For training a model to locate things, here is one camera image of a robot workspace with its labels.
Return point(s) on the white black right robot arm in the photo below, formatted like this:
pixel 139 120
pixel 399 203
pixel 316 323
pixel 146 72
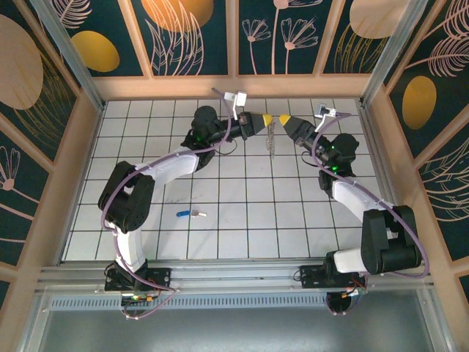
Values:
pixel 348 198

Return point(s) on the aluminium side rail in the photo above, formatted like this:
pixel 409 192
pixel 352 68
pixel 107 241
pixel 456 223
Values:
pixel 384 176

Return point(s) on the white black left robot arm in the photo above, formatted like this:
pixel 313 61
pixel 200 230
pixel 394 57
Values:
pixel 172 166

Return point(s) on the grey sheet metal cover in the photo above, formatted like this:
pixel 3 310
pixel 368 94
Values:
pixel 234 330

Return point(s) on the aluminium corner post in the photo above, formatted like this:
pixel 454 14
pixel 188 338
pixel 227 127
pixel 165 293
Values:
pixel 390 55
pixel 71 55

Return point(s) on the long aluminium base rail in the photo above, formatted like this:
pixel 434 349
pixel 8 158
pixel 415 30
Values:
pixel 234 275

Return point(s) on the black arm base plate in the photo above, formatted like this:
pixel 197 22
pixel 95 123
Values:
pixel 161 275
pixel 309 276

